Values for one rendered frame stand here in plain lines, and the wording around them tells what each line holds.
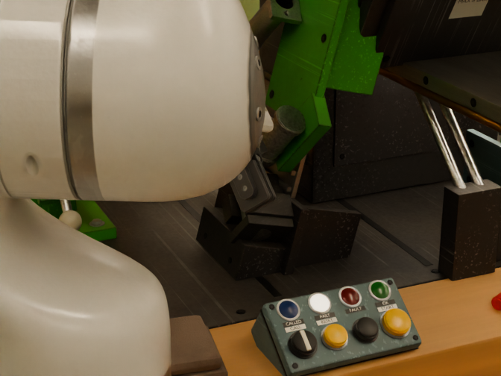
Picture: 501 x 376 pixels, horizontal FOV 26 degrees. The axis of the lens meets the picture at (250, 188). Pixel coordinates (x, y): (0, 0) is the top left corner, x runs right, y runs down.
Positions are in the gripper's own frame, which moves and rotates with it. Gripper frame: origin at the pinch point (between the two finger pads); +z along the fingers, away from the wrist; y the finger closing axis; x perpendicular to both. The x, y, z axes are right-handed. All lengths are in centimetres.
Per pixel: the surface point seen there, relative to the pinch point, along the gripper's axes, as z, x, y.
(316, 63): -15.2, -3.8, 19.6
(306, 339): 14.1, 4.0, 6.1
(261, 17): -24.5, 0.6, 21.0
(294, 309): 10.8, 4.8, 7.7
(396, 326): 15.9, -2.0, 13.7
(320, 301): 10.8, 2.9, 10.1
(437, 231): 3.5, -0.2, 43.5
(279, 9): -23.3, -2.5, 19.6
